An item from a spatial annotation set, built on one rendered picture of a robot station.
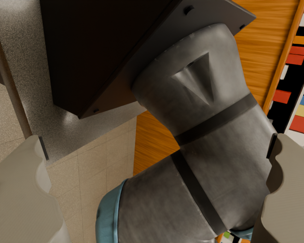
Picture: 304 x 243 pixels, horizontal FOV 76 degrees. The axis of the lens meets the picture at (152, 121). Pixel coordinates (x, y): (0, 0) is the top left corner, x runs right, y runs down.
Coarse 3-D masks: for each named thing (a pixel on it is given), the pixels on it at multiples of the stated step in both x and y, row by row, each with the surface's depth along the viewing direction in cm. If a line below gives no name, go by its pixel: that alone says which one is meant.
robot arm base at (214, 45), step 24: (216, 24) 21; (168, 48) 20; (192, 48) 20; (216, 48) 20; (144, 72) 22; (168, 72) 21; (192, 72) 22; (216, 72) 21; (240, 72) 23; (144, 96) 24; (168, 96) 22; (192, 96) 21; (216, 96) 21; (240, 96) 22; (168, 120) 24; (192, 120) 22; (216, 120) 21
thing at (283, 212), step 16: (272, 144) 11; (288, 144) 10; (272, 160) 10; (288, 160) 8; (272, 176) 9; (288, 176) 8; (272, 192) 9; (288, 192) 7; (272, 208) 6; (288, 208) 6; (256, 224) 7; (272, 224) 6; (288, 224) 6; (256, 240) 6; (272, 240) 6; (288, 240) 6
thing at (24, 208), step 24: (24, 144) 10; (0, 168) 8; (24, 168) 8; (0, 192) 7; (24, 192) 7; (48, 192) 9; (0, 216) 6; (24, 216) 6; (48, 216) 6; (0, 240) 6; (24, 240) 6; (48, 240) 6
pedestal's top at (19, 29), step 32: (0, 0) 21; (32, 0) 23; (0, 32) 22; (32, 32) 24; (0, 64) 25; (32, 64) 25; (32, 96) 27; (32, 128) 28; (64, 128) 32; (96, 128) 38
